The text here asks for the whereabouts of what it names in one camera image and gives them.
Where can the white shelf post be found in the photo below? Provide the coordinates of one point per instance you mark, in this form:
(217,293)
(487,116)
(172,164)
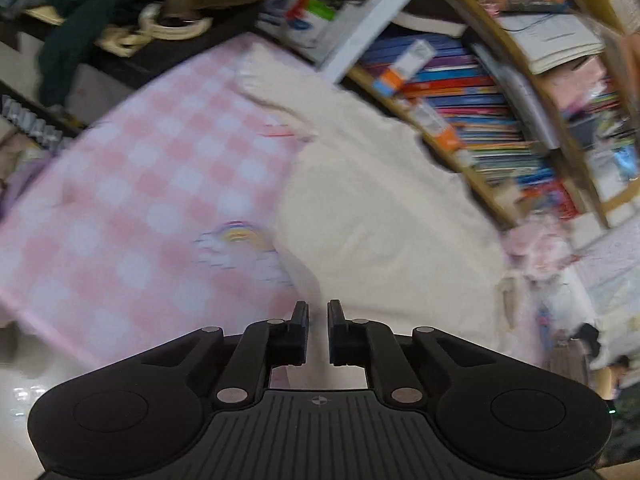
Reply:
(380,15)

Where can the white jar with green lid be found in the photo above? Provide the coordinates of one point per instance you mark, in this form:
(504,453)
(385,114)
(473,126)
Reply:
(305,30)

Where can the cream wristwatch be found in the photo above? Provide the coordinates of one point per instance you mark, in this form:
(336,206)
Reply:
(175,30)

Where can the cream t-shirt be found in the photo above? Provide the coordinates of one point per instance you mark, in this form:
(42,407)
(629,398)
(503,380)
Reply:
(375,210)

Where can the row of colourful books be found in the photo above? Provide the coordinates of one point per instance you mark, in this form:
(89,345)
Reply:
(475,125)

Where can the flat white orange box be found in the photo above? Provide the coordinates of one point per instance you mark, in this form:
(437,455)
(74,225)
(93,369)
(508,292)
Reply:
(437,125)

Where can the wooden bookshelf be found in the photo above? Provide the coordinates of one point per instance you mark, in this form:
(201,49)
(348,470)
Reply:
(480,180)

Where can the dark green garment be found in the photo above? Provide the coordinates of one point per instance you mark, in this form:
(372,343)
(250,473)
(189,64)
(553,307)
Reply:
(75,35)

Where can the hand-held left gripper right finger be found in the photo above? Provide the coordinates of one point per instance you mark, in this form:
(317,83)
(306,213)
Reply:
(342,340)

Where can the tall white orange box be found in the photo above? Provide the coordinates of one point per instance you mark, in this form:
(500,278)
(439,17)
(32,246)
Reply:
(405,67)

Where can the pink white plush toy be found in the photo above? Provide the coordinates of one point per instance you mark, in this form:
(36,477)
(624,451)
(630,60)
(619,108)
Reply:
(540,250)

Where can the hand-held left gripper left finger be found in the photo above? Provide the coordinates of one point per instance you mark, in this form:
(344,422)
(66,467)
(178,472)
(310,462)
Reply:
(292,340)

